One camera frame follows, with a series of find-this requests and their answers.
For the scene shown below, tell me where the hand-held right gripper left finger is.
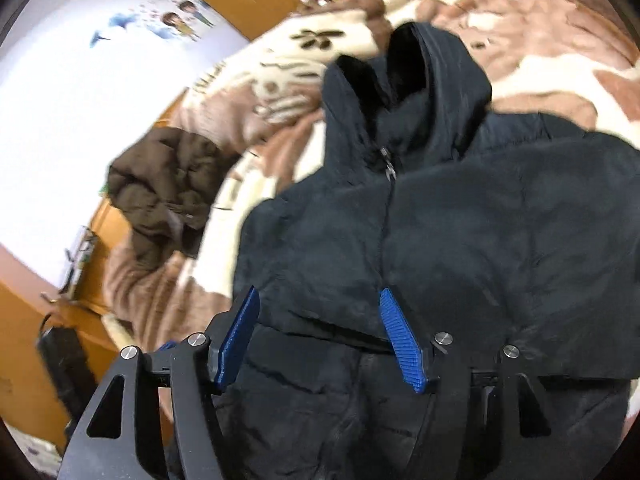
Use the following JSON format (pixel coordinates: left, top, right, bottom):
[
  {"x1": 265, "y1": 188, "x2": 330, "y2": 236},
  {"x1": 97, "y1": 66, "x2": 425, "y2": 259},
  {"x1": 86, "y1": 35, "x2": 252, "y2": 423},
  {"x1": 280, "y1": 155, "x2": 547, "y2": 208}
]
[{"x1": 59, "y1": 285, "x2": 261, "y2": 480}]

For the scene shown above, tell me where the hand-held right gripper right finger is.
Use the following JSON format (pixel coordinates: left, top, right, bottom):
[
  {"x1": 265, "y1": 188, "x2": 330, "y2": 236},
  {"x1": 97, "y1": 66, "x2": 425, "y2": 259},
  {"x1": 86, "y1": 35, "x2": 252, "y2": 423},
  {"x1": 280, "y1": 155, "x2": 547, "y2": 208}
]
[{"x1": 379, "y1": 287, "x2": 576, "y2": 480}]

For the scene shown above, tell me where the black hooded jacket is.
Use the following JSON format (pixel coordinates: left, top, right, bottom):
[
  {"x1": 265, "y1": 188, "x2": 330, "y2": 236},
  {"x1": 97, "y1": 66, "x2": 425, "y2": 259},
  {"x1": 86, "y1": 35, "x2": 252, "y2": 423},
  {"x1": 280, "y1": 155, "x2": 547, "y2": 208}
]
[{"x1": 215, "y1": 22, "x2": 640, "y2": 480}]

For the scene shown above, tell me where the brown puffer jacket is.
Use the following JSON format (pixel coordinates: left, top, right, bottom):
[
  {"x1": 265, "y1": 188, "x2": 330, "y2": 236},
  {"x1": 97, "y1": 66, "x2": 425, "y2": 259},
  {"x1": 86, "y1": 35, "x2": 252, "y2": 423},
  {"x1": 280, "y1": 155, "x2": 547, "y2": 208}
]
[{"x1": 107, "y1": 126, "x2": 242, "y2": 262}]

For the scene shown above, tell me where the black bag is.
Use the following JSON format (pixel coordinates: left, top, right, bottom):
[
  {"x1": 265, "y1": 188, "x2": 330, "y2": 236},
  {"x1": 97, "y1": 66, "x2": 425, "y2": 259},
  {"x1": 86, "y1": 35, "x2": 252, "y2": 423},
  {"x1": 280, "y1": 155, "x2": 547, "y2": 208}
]
[{"x1": 34, "y1": 324, "x2": 102, "y2": 457}]

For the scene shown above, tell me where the wooden bedside cabinet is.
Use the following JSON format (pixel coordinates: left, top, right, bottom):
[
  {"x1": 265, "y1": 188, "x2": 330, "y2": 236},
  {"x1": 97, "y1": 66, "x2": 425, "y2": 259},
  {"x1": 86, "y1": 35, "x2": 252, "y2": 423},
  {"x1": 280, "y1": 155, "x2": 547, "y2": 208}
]
[{"x1": 0, "y1": 197, "x2": 137, "y2": 426}]

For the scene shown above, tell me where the brown and cream printed blanket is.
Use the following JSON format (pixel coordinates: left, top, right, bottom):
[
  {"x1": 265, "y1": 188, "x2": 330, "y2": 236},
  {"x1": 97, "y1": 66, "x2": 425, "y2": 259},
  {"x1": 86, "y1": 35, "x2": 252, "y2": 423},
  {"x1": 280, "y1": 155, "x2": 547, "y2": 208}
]
[{"x1": 102, "y1": 0, "x2": 640, "y2": 361}]

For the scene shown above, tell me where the cartoon wall sticker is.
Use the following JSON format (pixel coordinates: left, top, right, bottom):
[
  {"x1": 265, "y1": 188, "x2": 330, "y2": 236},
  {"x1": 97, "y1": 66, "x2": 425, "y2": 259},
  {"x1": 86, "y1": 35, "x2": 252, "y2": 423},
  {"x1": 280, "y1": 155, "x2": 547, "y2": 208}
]
[{"x1": 89, "y1": 0, "x2": 217, "y2": 49}]

